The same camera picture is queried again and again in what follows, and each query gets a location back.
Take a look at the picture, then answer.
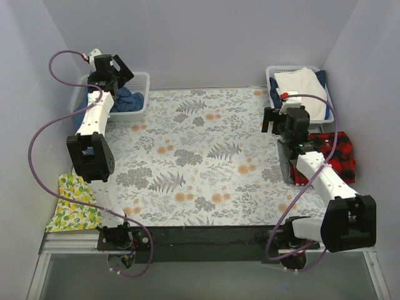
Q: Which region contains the white folded shirt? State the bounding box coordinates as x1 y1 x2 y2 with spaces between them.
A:
273 67 328 121

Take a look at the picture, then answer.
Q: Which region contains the white plastic basket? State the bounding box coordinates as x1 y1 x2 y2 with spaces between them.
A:
69 71 151 123
266 66 334 128

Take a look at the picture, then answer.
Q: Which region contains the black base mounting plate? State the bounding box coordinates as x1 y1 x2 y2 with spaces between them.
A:
96 225 321 265

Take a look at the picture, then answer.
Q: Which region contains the right white plastic basket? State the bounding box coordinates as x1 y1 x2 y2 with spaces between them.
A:
266 66 334 128

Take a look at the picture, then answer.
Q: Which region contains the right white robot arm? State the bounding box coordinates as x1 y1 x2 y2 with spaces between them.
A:
262 107 376 253

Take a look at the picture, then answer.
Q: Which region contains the floral patterned table mat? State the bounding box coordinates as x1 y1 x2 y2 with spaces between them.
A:
106 87 325 226

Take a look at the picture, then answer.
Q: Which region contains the blue checkered long sleeve shirt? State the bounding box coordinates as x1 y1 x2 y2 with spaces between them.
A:
72 72 150 130

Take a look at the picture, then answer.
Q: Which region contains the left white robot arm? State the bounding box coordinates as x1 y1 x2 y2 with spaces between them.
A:
67 49 134 250

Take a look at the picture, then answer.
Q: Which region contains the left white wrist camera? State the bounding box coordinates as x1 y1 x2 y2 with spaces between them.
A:
82 49 102 69

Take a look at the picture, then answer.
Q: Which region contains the left white plastic basket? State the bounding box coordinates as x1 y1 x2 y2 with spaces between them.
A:
69 71 151 123

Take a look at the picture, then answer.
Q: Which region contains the red black plaid shirt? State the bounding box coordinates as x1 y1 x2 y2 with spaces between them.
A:
291 131 356 186

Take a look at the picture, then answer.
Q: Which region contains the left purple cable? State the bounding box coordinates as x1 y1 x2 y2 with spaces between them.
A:
28 49 154 278

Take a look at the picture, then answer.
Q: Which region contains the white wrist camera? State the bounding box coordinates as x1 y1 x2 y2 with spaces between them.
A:
279 91 302 115
82 49 102 69

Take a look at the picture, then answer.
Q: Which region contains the aluminium frame rail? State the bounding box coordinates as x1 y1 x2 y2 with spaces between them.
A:
39 232 107 254

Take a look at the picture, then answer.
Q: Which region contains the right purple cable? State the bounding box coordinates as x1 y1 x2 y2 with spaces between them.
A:
264 93 340 273

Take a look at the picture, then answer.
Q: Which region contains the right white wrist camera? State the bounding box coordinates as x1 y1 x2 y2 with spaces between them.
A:
279 91 302 115

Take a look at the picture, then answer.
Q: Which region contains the purple cable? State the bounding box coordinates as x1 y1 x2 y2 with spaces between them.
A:
28 49 154 278
264 93 340 273

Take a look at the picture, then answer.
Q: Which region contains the navy blue folded shirt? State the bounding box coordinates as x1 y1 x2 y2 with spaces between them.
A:
269 70 334 121

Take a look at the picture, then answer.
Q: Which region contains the lemon print folded cloth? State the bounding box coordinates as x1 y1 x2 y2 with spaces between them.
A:
46 173 103 233

